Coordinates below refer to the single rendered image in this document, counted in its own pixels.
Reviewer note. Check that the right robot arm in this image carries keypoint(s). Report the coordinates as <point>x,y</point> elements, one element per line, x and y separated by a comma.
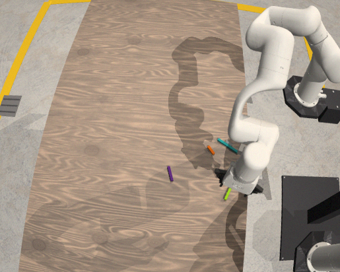
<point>276,45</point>

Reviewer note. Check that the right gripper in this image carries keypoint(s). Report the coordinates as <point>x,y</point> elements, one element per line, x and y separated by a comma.
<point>226,177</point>

